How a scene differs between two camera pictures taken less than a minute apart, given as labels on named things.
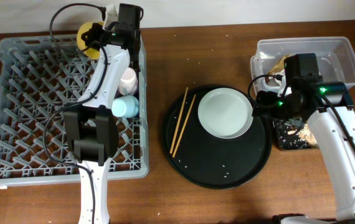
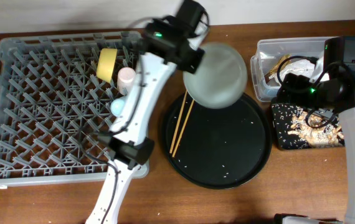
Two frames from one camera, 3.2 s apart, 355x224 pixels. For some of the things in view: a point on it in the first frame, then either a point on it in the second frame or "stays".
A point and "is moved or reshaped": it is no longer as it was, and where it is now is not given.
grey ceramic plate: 225,112 → 220,78
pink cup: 128,83 stays
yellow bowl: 93,53 is moved or reshaped
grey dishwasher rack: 35,79 stays
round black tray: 213,162 stays
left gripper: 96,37 → 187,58
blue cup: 126,106 stays
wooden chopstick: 184,125 stays
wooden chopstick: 179,120 stays
